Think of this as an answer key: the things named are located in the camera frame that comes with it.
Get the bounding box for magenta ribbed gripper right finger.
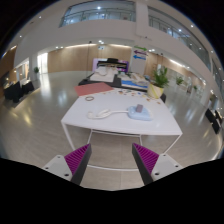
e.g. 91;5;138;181
132;143;182;185

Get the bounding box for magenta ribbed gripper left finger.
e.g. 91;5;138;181
43;144;92;185

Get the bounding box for light blue charging pad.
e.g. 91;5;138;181
128;106;153;121

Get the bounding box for small purple grey device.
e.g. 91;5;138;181
136;104;143;113

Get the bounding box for green potted plant yellow pot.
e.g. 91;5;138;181
148;67;169;99

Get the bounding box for red paper sheet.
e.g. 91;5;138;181
74;82;112;96

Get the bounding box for black chairs on right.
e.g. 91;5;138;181
205;109;223;134

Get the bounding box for black chairs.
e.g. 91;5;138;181
4;81;34;103
205;109;223;134

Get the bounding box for distant green potted plant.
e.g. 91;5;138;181
176;76;184;86

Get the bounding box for black chairs on left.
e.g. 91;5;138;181
4;81;34;103

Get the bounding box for purple display screen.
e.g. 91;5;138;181
92;58;129;72

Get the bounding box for white direction sign with arrows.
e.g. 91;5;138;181
130;45;147;75

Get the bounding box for white charger cable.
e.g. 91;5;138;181
87;109;130;120

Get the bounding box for white metal frame table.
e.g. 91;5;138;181
61;89;182;151

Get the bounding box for small plant by left wall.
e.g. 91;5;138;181
33;66;39;80

